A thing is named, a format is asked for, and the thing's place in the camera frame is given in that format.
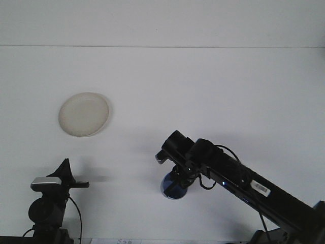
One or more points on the pale blue cup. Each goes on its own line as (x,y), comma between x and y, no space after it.
(175,195)

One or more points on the pale round plate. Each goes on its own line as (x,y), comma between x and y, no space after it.
(83,114)

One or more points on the grey camera box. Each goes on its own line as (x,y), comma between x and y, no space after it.
(160,159)
(45,181)

